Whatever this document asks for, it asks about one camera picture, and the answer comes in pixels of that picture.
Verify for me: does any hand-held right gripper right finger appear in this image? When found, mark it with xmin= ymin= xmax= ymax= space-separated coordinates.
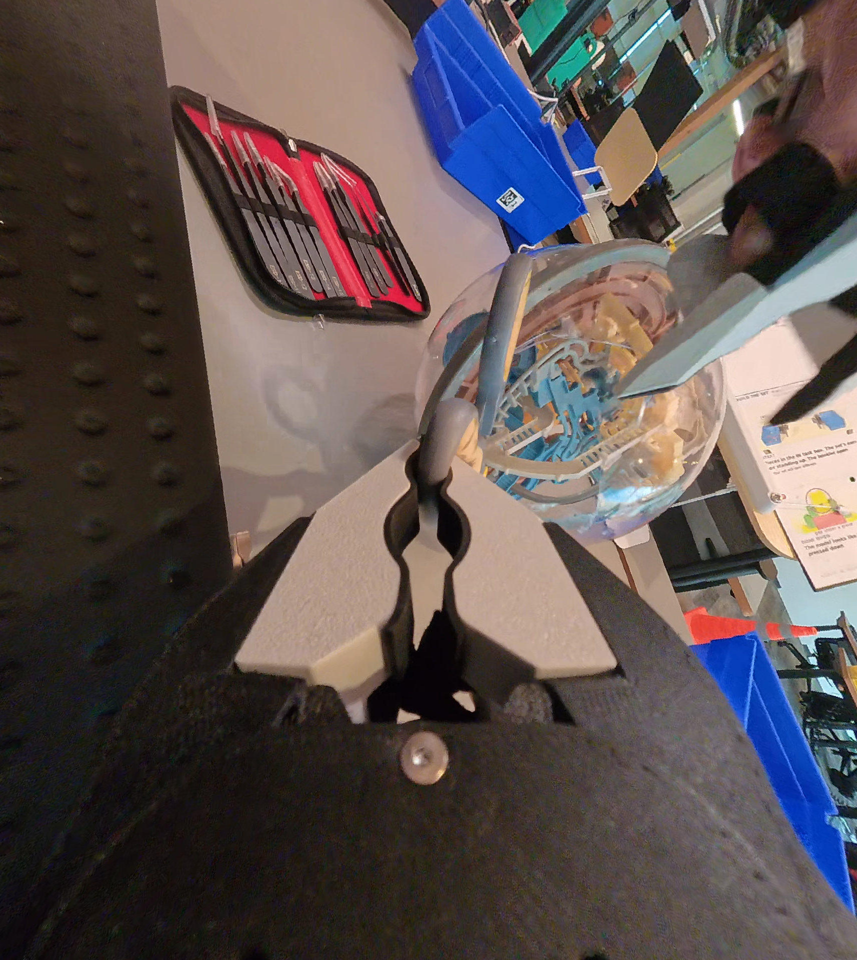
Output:
xmin=436 ymin=459 xmax=617 ymax=710

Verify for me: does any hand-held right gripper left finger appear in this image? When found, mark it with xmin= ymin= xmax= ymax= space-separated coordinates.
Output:
xmin=235 ymin=438 xmax=430 ymax=706

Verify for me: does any clear maze ball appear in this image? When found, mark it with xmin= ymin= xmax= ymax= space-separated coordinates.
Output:
xmin=415 ymin=238 xmax=726 ymax=545

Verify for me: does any black zip case red lining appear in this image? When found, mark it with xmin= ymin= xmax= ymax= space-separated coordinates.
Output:
xmin=169 ymin=84 xmax=432 ymax=325

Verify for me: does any white instruction board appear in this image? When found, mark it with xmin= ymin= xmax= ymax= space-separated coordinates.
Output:
xmin=719 ymin=315 xmax=857 ymax=594

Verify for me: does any beige rounded board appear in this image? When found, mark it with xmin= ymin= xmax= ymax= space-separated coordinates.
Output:
xmin=595 ymin=108 xmax=660 ymax=207

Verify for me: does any orange bag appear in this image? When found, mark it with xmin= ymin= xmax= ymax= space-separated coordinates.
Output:
xmin=683 ymin=606 xmax=820 ymax=645

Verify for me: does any blue bin with white tag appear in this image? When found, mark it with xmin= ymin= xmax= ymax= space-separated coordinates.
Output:
xmin=411 ymin=0 xmax=589 ymax=245

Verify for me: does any blue plastic bin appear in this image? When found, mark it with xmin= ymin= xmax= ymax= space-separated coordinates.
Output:
xmin=691 ymin=633 xmax=857 ymax=912

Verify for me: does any black dimpled foam pad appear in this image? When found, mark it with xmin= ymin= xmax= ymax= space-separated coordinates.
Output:
xmin=0 ymin=0 xmax=235 ymax=960

